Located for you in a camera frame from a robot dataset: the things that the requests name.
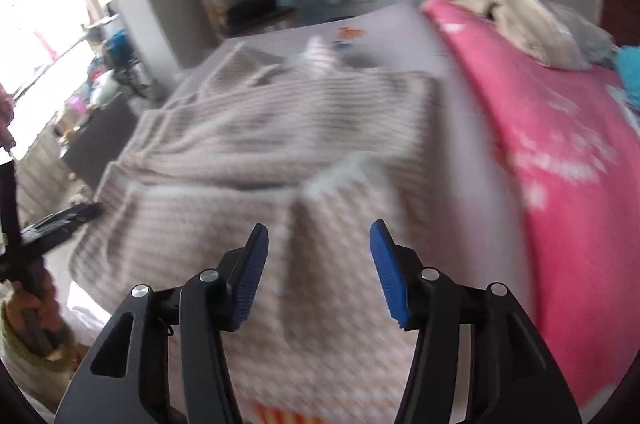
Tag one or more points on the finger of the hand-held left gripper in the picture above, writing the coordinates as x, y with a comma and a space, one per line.
70, 215
55, 241

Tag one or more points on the person's left hand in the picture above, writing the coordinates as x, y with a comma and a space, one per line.
47, 304

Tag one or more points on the beige checked fleece coat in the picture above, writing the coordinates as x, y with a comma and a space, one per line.
240, 153

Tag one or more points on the grey blue cloth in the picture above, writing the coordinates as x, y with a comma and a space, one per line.
587, 33

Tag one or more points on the orange striped bow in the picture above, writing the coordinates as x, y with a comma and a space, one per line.
285, 415

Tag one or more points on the beige cloth pile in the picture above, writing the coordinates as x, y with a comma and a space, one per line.
520, 23

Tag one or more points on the pink printed blanket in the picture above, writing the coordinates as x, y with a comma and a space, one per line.
575, 204

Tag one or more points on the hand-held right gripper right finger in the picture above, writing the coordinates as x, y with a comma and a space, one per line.
387, 269

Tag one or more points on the black bag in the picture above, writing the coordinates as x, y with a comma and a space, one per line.
250, 6

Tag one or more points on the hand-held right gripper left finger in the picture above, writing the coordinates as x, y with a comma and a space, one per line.
250, 274

